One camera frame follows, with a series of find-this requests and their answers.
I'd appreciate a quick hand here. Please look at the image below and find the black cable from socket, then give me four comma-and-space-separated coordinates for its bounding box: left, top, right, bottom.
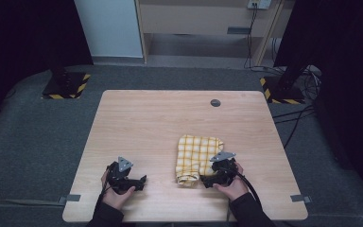
243, 3, 277, 71

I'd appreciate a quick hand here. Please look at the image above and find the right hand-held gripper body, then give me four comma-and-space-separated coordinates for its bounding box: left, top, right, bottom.
209, 151, 238, 189

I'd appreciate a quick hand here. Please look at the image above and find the grey strap on floor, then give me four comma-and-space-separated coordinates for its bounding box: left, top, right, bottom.
0, 198, 61, 207

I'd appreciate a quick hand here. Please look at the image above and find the grey label on shelf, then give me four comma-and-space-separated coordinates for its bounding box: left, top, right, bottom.
226, 26, 252, 35

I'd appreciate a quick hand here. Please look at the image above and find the black curtain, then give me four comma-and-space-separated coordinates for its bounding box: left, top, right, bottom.
0, 0, 95, 140
273, 0, 363, 204

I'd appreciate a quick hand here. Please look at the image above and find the grey tape piece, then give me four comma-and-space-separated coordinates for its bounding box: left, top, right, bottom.
290, 195, 312, 203
58, 194, 81, 205

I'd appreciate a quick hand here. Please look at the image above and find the person's right hand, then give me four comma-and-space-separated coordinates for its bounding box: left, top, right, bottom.
212, 162, 251, 202

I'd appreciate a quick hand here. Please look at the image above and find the bundle of black floor cables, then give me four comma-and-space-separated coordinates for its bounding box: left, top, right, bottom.
271, 64, 323, 149

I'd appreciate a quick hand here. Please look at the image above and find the yellow plaid shirt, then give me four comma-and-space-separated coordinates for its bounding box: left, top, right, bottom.
174, 134, 225, 188

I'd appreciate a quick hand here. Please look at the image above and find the black stand with striped base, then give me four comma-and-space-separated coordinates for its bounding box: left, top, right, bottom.
259, 60, 311, 105
42, 56, 92, 100

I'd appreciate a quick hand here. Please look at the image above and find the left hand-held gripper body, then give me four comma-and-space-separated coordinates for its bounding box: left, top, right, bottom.
106, 156, 134, 195

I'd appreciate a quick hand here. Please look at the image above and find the left hand-held gripper cable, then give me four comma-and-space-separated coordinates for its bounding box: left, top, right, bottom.
96, 183, 112, 207

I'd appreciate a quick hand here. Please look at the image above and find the white panel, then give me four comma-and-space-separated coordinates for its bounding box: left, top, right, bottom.
74, 0, 144, 59

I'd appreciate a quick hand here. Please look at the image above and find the person's left hand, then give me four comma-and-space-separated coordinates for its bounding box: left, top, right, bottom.
100, 168, 137, 211

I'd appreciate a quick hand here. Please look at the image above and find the white power socket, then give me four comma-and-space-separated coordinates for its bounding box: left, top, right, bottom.
247, 0, 272, 10

